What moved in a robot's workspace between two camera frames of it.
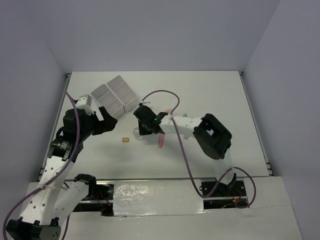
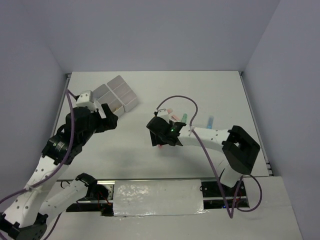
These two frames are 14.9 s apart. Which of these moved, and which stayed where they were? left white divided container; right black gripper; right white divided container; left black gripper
Moved: right black gripper
Stayed: right white divided container; left white divided container; left black gripper
